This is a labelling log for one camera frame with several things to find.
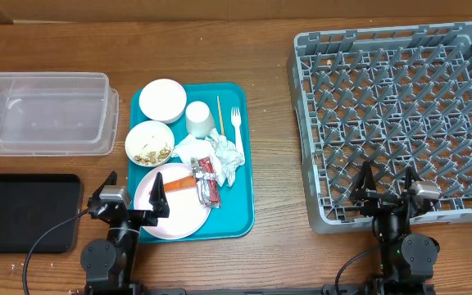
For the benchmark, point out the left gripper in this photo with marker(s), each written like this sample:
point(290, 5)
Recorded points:
point(158, 201)

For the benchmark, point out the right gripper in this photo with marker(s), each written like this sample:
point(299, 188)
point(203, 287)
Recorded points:
point(381, 201)

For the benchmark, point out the white bowl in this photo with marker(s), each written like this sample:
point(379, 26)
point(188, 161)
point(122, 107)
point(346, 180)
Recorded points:
point(149, 144)

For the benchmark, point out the orange carrot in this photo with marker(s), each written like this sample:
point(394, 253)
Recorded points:
point(179, 184)

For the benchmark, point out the red foil snack wrapper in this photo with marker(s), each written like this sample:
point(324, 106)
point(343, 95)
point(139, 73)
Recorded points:
point(205, 176)

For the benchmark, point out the white napkin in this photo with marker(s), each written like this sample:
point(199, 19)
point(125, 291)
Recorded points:
point(223, 155)

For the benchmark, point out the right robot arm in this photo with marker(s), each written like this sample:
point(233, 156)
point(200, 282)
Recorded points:
point(406, 259)

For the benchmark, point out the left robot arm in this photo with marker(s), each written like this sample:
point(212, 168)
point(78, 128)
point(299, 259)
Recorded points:
point(109, 262)

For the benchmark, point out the grey dishwasher rack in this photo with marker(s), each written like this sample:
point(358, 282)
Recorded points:
point(399, 97)

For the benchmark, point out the black waste tray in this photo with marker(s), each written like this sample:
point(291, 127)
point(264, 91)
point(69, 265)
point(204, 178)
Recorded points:
point(31, 204)

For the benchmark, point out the pink plate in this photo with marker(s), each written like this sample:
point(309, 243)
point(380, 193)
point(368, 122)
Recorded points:
point(187, 214)

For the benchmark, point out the pink bowl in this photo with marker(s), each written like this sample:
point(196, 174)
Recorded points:
point(163, 100)

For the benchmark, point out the white plastic cup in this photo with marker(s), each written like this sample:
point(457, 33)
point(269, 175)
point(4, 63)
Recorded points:
point(199, 120)

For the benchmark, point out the teal plastic tray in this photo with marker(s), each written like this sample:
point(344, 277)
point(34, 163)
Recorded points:
point(236, 215)

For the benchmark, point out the wooden chopstick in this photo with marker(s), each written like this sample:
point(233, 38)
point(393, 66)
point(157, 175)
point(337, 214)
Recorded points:
point(222, 127)

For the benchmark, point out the clear plastic bin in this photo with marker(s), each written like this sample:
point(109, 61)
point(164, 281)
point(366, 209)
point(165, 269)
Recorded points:
point(57, 114)

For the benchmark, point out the white plastic fork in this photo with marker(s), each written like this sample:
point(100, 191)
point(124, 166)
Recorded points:
point(236, 121)

